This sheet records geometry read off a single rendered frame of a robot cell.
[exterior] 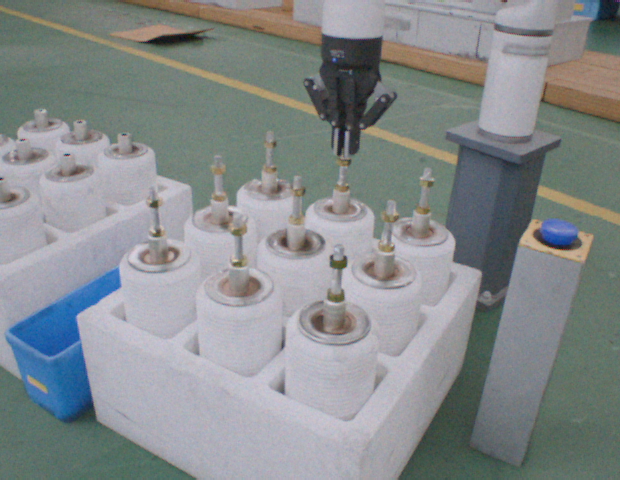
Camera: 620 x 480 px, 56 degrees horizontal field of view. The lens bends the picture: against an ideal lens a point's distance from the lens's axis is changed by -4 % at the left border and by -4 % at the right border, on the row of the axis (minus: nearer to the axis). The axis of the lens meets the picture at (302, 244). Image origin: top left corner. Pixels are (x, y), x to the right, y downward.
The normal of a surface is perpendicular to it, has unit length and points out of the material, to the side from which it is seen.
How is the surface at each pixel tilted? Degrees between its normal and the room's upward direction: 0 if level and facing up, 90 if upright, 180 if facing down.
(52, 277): 90
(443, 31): 90
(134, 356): 90
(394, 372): 0
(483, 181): 90
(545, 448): 0
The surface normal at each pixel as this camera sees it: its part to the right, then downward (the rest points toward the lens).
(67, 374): 0.84, 0.32
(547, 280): -0.51, 0.40
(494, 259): -0.04, 0.48
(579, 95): -0.74, 0.31
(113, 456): 0.04, -0.88
